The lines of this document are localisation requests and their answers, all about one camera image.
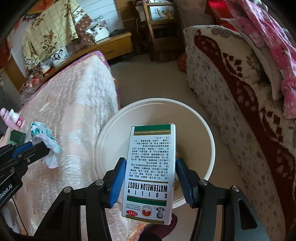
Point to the teal white wrapper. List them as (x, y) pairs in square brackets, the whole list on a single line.
[(41, 133)]

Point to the pink thermos bottle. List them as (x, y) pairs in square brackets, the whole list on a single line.
[(6, 119)]

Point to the dark green sachet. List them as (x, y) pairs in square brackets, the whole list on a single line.
[(17, 138)]

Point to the floral yellow blanket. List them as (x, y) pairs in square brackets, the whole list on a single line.
[(59, 25)]

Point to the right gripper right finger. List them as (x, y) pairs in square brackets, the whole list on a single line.
[(239, 219)]

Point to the framed couple photo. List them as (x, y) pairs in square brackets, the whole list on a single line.
[(59, 56)]

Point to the watermelon frost medicine box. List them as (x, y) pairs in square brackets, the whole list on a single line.
[(150, 174)]

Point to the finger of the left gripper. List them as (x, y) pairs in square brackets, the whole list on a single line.
[(35, 153), (18, 149)]

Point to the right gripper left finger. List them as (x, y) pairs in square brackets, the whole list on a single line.
[(63, 219)]

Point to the pink pajamas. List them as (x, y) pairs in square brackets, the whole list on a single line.
[(263, 30)]

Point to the white trash bucket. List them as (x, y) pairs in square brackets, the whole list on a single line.
[(194, 140)]

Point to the red bag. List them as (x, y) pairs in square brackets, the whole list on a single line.
[(219, 10)]

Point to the white pill bottle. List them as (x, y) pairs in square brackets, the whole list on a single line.
[(16, 118)]

